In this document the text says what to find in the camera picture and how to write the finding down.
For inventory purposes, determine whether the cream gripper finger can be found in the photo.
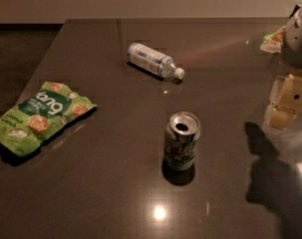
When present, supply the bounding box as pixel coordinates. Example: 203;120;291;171
263;73;302;129
269;77;285;104

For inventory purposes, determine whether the clear plastic water bottle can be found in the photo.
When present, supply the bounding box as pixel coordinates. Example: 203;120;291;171
128;43;184;80

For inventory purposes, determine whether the green rice chip bag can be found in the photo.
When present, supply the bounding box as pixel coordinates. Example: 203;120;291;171
0;82;96;157

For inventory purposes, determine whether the snack bag at table edge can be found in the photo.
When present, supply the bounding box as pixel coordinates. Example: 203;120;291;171
260;26;285;54

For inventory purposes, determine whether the open green soda can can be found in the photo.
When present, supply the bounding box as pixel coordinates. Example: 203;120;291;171
163;112;201;171

